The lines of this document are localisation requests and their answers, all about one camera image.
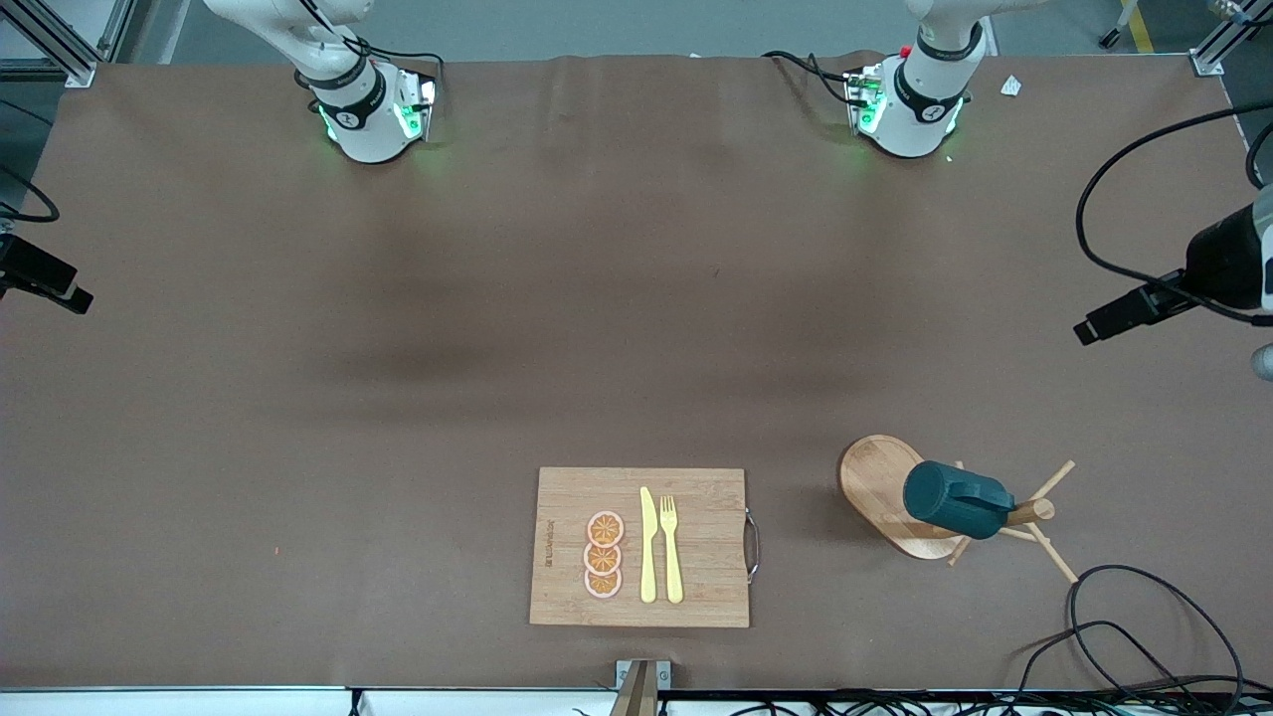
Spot dark green mug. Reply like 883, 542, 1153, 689
902, 459, 1017, 541

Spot wooden mug rack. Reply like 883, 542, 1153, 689
838, 435, 1080, 585

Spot brown table cover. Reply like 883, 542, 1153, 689
0, 52, 1273, 692

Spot yellow plastic fork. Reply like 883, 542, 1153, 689
659, 495, 685, 606

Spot wooden cutting board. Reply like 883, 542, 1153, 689
529, 467, 762, 629

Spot yellow plastic knife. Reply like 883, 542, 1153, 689
639, 486, 658, 605

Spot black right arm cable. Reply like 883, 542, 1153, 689
0, 164, 61, 223

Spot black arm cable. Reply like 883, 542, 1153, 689
1077, 99, 1273, 327
0, 164, 61, 223

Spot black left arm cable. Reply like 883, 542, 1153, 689
1077, 99, 1273, 327

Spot aluminium frame strut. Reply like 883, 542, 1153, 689
20, 0, 135, 89
1190, 0, 1273, 78

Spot black cable large loop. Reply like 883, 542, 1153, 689
1067, 564, 1246, 697

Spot black cable small loop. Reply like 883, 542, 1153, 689
1016, 621, 1204, 697

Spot black left base cable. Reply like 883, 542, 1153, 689
761, 50, 856, 105

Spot black base cable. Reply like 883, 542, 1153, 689
343, 38, 446, 105
761, 50, 856, 105

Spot white table edge rail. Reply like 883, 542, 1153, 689
0, 686, 1273, 716

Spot black right base cable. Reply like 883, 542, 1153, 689
343, 38, 446, 105

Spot metal bracket with post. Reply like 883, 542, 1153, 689
609, 658, 672, 716

